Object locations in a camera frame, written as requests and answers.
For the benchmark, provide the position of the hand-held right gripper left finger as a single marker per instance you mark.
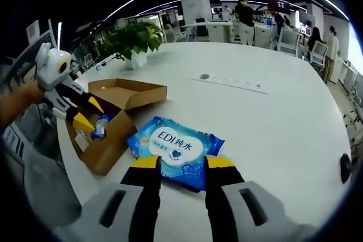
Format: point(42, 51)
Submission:
point(144, 196)

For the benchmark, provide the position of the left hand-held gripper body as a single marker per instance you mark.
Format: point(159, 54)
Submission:
point(52, 72)

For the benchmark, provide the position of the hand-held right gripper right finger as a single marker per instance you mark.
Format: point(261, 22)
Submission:
point(224, 196)

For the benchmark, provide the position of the clear spray bottle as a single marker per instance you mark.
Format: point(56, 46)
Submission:
point(102, 127)

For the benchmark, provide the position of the brown cardboard shoe box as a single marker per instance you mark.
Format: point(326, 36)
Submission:
point(119, 137)

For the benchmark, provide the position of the blue wet wipes pack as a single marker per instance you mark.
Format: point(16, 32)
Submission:
point(175, 145)

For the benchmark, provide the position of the green potted plant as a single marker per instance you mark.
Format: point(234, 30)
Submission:
point(133, 38)

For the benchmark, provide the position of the white table socket strip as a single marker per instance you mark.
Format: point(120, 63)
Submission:
point(229, 82)

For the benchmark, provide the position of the black round object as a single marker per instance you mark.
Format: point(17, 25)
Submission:
point(345, 168)

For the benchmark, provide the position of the white office chair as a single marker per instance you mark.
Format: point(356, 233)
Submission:
point(320, 53)
point(289, 42)

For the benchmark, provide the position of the wall screen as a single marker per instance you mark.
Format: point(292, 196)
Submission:
point(279, 4)

